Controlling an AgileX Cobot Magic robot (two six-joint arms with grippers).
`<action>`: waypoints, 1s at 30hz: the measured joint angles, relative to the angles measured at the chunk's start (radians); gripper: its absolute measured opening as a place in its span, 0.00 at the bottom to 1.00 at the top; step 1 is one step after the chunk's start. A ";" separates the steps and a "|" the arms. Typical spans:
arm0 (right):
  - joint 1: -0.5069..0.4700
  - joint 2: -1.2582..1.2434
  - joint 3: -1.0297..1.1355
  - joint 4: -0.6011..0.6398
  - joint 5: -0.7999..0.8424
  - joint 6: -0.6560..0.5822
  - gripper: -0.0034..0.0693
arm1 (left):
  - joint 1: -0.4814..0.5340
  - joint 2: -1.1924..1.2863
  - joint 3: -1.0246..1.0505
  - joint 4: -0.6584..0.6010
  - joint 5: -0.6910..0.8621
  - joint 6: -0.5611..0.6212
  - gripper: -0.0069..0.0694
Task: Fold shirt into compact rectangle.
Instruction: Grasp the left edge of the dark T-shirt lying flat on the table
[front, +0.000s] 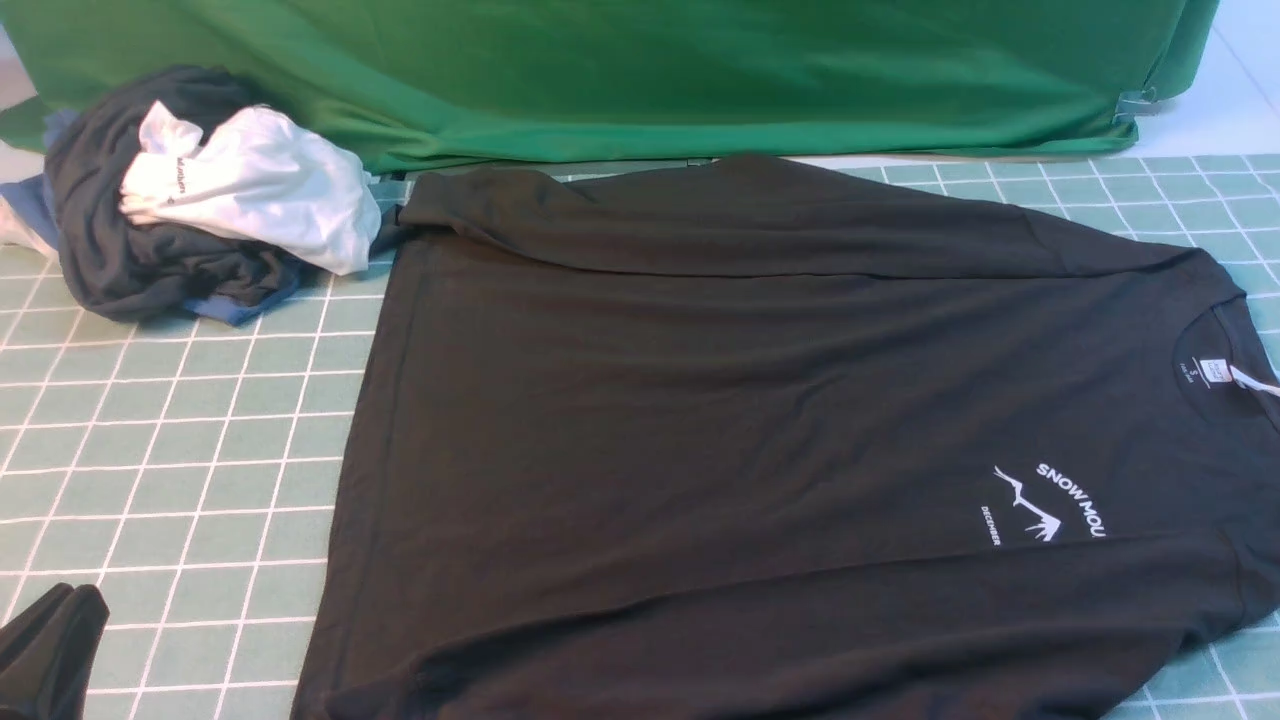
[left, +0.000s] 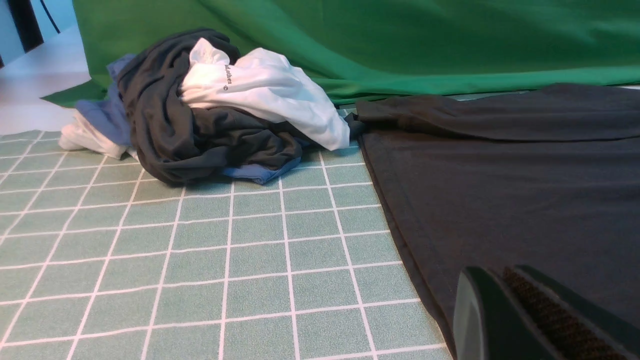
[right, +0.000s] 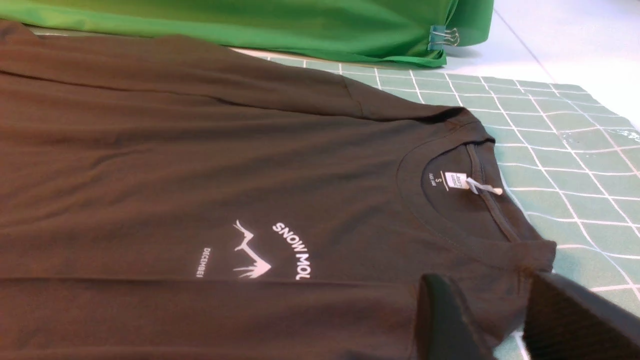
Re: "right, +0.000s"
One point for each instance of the dark gray long-sleeve top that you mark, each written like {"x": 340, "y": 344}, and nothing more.
{"x": 171, "y": 199}

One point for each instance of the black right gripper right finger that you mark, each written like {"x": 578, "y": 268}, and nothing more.
{"x": 566, "y": 321}

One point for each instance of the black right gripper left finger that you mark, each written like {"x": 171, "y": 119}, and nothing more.
{"x": 445, "y": 326}

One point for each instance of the metal binder clip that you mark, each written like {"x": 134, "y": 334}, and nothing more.
{"x": 440, "y": 37}

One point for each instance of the green backdrop cloth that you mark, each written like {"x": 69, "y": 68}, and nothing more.
{"x": 348, "y": 31}

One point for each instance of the green checkered tablecloth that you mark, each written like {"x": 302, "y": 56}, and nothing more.
{"x": 570, "y": 164}

